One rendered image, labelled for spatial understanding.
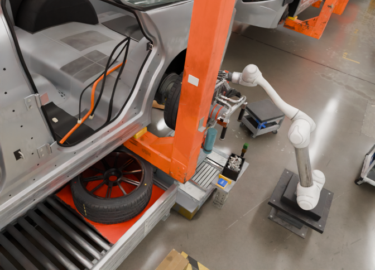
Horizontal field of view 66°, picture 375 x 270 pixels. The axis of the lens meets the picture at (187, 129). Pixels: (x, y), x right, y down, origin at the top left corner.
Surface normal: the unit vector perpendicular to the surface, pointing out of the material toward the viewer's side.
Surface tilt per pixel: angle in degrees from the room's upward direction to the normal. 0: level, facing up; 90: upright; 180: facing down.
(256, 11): 91
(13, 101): 86
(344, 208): 0
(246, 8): 90
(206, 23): 90
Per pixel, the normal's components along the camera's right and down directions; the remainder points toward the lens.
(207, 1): -0.56, 0.49
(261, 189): 0.14, -0.74
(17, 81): 0.82, 0.33
